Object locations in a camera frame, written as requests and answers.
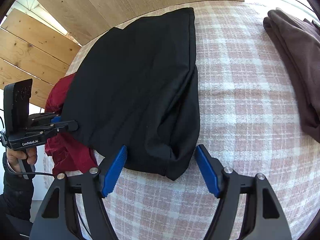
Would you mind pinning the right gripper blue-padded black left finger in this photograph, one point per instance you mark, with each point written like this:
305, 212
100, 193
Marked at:
110, 170

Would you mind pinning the black sleeved left forearm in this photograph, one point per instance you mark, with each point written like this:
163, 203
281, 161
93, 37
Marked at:
16, 202

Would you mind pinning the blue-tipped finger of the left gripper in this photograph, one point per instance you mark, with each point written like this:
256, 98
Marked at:
56, 119

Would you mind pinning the red garment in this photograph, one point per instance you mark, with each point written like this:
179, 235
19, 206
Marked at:
67, 153

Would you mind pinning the pine slat panel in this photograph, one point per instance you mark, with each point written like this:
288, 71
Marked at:
32, 50

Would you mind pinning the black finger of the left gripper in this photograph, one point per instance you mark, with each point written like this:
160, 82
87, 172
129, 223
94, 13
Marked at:
66, 126

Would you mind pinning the mauve brown folded garment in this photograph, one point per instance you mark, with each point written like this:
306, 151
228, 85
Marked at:
297, 42

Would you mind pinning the person's left hand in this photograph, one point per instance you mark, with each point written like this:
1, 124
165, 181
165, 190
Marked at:
14, 156

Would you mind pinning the black garment with yellow lines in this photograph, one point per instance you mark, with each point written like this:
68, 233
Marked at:
138, 87

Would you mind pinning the pink plaid bed cover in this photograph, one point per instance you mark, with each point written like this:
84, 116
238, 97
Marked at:
248, 120

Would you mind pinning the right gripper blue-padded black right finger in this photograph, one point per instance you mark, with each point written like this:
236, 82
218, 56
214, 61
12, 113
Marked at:
211, 170

